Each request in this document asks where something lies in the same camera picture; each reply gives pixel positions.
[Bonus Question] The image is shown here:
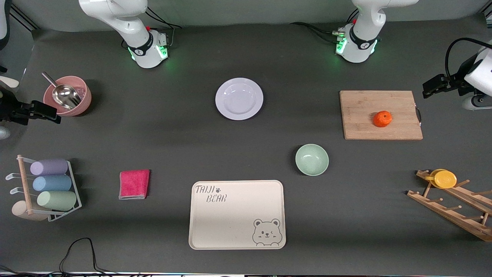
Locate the wooden peg rack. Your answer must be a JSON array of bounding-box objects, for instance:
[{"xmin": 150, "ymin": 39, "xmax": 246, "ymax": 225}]
[{"xmin": 407, "ymin": 170, "xmax": 492, "ymax": 242}]

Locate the orange mandarin fruit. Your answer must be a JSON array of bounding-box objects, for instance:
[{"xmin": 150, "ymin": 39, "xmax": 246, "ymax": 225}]
[{"xmin": 373, "ymin": 111, "xmax": 393, "ymax": 128}]

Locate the pink folded cloth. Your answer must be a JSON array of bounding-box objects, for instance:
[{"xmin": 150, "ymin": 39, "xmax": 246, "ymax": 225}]
[{"xmin": 119, "ymin": 169, "xmax": 151, "ymax": 200}]

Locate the black left base cable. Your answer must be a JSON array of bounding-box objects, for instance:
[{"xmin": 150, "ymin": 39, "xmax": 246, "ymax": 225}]
[{"xmin": 290, "ymin": 22, "xmax": 342, "ymax": 43}]

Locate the black frame bar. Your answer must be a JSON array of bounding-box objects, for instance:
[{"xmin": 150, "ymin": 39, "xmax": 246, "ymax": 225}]
[{"xmin": 10, "ymin": 6, "xmax": 40, "ymax": 30}]

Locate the blue cup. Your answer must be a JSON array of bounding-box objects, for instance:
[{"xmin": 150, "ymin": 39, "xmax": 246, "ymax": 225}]
[{"xmin": 32, "ymin": 175, "xmax": 72, "ymax": 192}]

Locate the pale green bowl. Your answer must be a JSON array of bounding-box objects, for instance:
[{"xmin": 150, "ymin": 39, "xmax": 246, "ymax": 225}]
[{"xmin": 295, "ymin": 144, "xmax": 329, "ymax": 177}]

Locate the white wire cup rack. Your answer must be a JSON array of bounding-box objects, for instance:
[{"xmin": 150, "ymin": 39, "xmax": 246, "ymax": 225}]
[{"xmin": 5, "ymin": 155, "xmax": 82, "ymax": 222}]

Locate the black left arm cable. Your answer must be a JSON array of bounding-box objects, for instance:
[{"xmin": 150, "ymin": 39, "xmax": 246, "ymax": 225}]
[{"xmin": 445, "ymin": 38, "xmax": 492, "ymax": 77}]

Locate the metal scoop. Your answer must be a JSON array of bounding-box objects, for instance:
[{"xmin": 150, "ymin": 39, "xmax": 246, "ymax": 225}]
[{"xmin": 42, "ymin": 72, "xmax": 82, "ymax": 110}]

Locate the purple cup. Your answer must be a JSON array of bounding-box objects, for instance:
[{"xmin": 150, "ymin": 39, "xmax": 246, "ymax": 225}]
[{"xmin": 30, "ymin": 159, "xmax": 69, "ymax": 176}]

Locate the beige cup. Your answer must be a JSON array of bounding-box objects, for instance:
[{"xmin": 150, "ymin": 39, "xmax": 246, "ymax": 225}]
[{"xmin": 12, "ymin": 200, "xmax": 48, "ymax": 222}]

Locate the white round plate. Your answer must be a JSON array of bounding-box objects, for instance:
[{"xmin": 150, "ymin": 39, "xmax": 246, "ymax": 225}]
[{"xmin": 215, "ymin": 78, "xmax": 264, "ymax": 121}]

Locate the pink bowl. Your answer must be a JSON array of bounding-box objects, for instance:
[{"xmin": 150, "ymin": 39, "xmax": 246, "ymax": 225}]
[{"xmin": 43, "ymin": 76, "xmax": 92, "ymax": 117}]

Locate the wooden cutting board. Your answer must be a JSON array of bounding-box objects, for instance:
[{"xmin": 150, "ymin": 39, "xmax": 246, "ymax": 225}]
[{"xmin": 339, "ymin": 90, "xmax": 424, "ymax": 140}]

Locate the black looped floor cable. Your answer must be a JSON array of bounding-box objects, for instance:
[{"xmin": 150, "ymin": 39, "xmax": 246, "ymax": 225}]
[{"xmin": 60, "ymin": 238, "xmax": 116, "ymax": 274}]

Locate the cream bear print tray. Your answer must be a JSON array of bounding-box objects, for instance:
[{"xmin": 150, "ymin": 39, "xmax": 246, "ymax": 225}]
[{"xmin": 189, "ymin": 180, "xmax": 286, "ymax": 250}]

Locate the green cup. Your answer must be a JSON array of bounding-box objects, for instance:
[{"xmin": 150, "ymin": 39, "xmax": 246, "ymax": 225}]
[{"xmin": 37, "ymin": 191, "xmax": 77, "ymax": 211}]

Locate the yellow cup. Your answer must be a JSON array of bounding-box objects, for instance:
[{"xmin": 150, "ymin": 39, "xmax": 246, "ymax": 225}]
[{"xmin": 425, "ymin": 169, "xmax": 457, "ymax": 189}]

